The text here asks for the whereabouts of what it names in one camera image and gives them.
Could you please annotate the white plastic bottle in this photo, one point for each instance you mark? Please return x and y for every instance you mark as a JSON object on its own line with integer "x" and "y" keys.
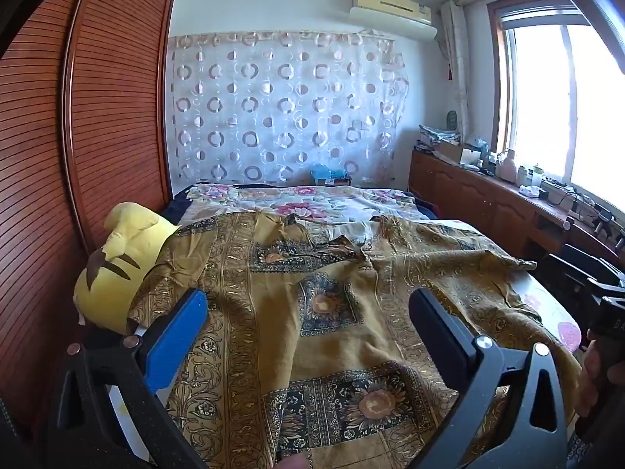
{"x": 507, "y": 168}

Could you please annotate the floral quilt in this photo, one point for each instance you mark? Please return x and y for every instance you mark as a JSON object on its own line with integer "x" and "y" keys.
{"x": 302, "y": 200}

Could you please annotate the cardboard box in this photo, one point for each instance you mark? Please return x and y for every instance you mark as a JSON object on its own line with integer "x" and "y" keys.
{"x": 456, "y": 152}

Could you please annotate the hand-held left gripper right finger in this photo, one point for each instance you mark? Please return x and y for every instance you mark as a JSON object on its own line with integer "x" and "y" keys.
{"x": 439, "y": 342}

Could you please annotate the stack of papers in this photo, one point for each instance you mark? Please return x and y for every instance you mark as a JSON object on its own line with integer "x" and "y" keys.
{"x": 437, "y": 136}

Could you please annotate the white bundled window curtain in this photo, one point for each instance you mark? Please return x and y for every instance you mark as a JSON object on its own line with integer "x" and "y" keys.
{"x": 456, "y": 58}

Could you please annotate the wall air conditioner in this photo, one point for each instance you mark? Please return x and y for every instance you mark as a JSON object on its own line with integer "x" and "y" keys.
{"x": 390, "y": 10}

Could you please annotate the person's right hand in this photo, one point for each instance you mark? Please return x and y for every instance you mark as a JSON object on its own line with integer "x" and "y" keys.
{"x": 593, "y": 376}

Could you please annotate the circle-patterned sheer curtain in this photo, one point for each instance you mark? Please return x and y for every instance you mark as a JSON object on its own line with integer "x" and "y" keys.
{"x": 273, "y": 107}

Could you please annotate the wooden slatted wardrobe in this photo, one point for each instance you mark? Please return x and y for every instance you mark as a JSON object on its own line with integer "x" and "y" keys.
{"x": 112, "y": 107}

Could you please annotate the yellow plush toy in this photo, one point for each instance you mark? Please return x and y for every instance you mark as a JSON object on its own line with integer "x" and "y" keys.
{"x": 112, "y": 273}

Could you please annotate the blue packet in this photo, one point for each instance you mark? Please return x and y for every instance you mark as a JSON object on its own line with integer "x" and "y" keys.
{"x": 329, "y": 175}

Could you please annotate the golden patterned shirt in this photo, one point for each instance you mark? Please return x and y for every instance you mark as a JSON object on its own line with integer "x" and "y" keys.
{"x": 317, "y": 351}

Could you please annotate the wooden sideboard cabinet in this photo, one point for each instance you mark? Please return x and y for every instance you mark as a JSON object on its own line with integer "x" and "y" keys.
{"x": 468, "y": 195}

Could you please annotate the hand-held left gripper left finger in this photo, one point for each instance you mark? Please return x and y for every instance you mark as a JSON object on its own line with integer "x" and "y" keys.
{"x": 178, "y": 337}

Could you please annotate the wooden-framed window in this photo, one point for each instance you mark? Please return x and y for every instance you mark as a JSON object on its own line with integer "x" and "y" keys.
{"x": 547, "y": 97}

